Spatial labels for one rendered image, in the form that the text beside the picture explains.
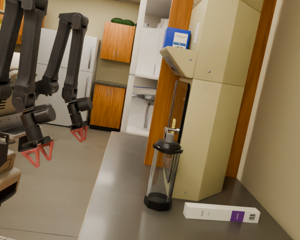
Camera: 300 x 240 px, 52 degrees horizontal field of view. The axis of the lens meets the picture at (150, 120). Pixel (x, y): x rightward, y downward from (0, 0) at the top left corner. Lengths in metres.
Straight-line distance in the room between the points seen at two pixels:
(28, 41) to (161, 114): 0.69
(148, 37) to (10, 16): 1.46
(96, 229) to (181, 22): 1.00
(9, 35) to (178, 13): 0.74
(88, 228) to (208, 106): 0.60
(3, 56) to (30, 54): 0.11
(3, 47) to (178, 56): 0.65
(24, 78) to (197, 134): 0.68
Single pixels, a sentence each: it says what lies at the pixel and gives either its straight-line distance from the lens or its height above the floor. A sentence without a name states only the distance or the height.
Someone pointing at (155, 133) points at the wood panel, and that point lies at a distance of 1.53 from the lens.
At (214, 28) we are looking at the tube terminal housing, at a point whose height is 1.60.
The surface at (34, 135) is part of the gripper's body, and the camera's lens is 1.25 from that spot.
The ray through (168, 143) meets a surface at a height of 1.18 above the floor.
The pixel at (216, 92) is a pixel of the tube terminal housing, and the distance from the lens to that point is 1.17.
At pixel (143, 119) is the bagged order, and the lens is 2.53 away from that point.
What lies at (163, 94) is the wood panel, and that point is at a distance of 1.51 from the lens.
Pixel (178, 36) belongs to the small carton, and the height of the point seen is 1.55.
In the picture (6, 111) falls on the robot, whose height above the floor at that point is 1.11.
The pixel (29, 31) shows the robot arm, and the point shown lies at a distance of 1.23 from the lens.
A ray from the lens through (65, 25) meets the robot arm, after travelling 1.64.
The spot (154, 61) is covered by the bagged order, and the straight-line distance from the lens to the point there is 2.51.
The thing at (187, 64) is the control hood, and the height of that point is 1.46.
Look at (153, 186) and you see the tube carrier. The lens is 1.10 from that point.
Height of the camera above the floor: 1.42
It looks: 10 degrees down
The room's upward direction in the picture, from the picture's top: 10 degrees clockwise
